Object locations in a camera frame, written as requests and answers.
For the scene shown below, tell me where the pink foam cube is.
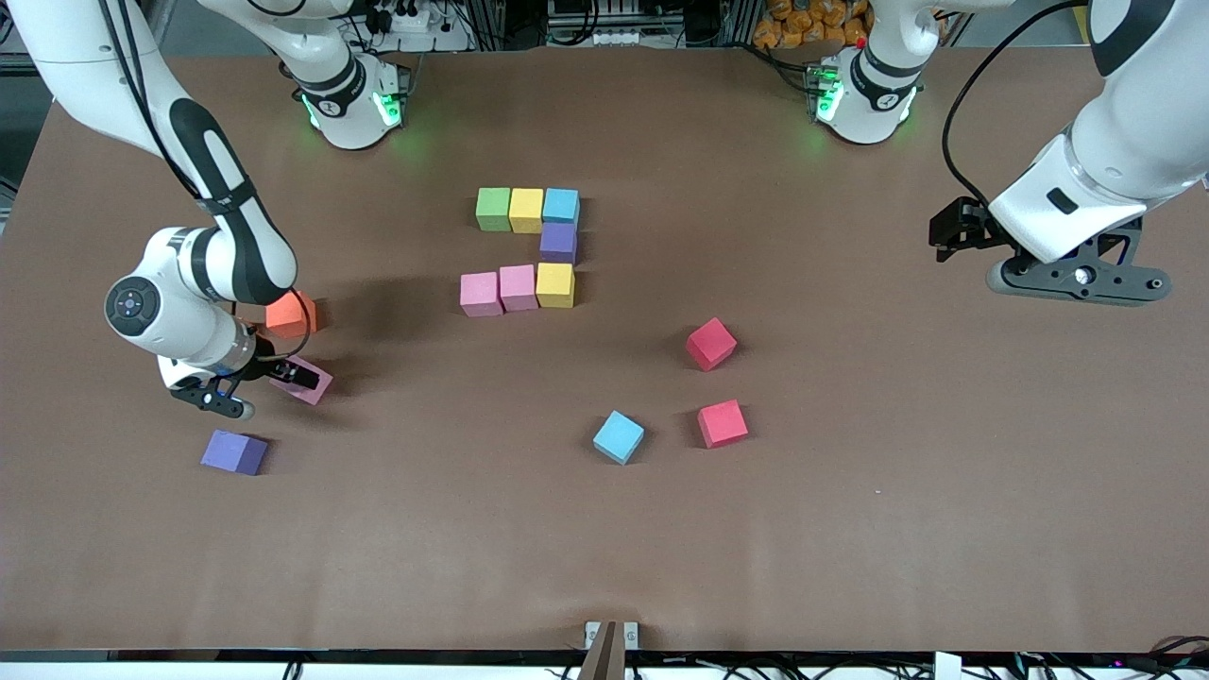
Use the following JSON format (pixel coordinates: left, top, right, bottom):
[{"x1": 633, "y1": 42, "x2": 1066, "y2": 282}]
[
  {"x1": 460, "y1": 272, "x2": 502, "y2": 318},
  {"x1": 499, "y1": 264, "x2": 538, "y2": 313},
  {"x1": 269, "y1": 355, "x2": 335, "y2": 406}
]

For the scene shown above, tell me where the orange foam cube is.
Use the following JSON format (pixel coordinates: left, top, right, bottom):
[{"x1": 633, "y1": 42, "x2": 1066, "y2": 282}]
[{"x1": 264, "y1": 290, "x2": 318, "y2": 339}]

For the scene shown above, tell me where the purple foam cube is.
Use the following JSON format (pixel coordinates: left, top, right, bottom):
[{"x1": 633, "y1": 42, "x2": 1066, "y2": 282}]
[
  {"x1": 539, "y1": 222, "x2": 579, "y2": 265},
  {"x1": 199, "y1": 430, "x2": 269, "y2": 477}
]

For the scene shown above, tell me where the red foam cube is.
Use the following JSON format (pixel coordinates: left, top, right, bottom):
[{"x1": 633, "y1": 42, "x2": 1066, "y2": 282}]
[
  {"x1": 686, "y1": 316, "x2": 739, "y2": 372},
  {"x1": 697, "y1": 399, "x2": 750, "y2": 450}
]

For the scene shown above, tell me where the green foam cube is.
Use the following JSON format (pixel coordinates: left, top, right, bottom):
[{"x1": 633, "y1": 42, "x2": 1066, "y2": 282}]
[{"x1": 475, "y1": 187, "x2": 513, "y2": 233}]

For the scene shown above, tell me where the yellow foam cube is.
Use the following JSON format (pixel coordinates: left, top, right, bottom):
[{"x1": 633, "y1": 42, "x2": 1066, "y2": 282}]
[
  {"x1": 509, "y1": 187, "x2": 546, "y2": 234},
  {"x1": 536, "y1": 263, "x2": 577, "y2": 310}
]

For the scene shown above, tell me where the bag of orange items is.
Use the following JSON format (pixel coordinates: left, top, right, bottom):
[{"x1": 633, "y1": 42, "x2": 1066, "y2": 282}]
[{"x1": 753, "y1": 0, "x2": 875, "y2": 50}]

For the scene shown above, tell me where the brown paper table cover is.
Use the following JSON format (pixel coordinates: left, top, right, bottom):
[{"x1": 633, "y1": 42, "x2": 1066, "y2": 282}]
[{"x1": 0, "y1": 42, "x2": 1209, "y2": 657}]

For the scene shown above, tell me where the white power strip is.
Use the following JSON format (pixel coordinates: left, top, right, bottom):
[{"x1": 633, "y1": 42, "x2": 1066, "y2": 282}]
[{"x1": 373, "y1": 0, "x2": 445, "y2": 34}]

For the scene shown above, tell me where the grey control box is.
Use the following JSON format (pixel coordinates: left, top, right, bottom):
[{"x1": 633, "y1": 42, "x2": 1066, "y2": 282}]
[{"x1": 546, "y1": 0, "x2": 719, "y2": 46}]

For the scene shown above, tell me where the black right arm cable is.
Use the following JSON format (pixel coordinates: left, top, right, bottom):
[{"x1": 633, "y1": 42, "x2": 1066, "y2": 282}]
[{"x1": 279, "y1": 286, "x2": 315, "y2": 362}]

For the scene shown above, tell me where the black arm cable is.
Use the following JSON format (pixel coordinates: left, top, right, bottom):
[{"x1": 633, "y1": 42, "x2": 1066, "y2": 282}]
[
  {"x1": 279, "y1": 286, "x2": 315, "y2": 362},
  {"x1": 942, "y1": 0, "x2": 1092, "y2": 211}
]

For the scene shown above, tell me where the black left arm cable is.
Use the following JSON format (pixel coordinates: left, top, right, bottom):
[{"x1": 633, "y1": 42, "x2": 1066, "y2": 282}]
[{"x1": 942, "y1": 0, "x2": 1092, "y2": 211}]

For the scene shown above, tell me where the aluminium frame profile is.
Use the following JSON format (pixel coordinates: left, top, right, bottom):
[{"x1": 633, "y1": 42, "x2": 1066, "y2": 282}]
[{"x1": 1129, "y1": 0, "x2": 1209, "y2": 190}]

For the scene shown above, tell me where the grey metal camera bracket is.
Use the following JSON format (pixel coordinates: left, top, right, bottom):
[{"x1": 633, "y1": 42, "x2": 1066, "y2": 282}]
[{"x1": 584, "y1": 620, "x2": 640, "y2": 680}]

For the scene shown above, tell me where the black cable loop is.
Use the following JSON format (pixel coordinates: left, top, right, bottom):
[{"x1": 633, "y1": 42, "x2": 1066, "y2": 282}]
[{"x1": 1148, "y1": 635, "x2": 1209, "y2": 667}]

